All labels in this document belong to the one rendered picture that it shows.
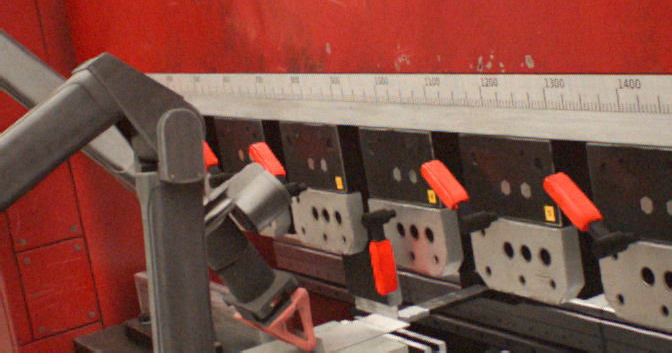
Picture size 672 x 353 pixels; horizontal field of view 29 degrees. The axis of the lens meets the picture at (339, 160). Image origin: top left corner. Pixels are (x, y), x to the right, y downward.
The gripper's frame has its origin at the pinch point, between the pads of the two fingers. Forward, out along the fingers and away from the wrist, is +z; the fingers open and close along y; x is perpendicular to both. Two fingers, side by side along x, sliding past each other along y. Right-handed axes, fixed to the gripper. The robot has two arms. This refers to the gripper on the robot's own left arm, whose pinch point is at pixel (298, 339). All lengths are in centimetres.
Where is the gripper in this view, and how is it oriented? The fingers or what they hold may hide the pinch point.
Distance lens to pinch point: 165.5
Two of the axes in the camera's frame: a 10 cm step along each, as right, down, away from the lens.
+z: 5.5, 7.5, 3.6
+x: -6.8, 6.6, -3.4
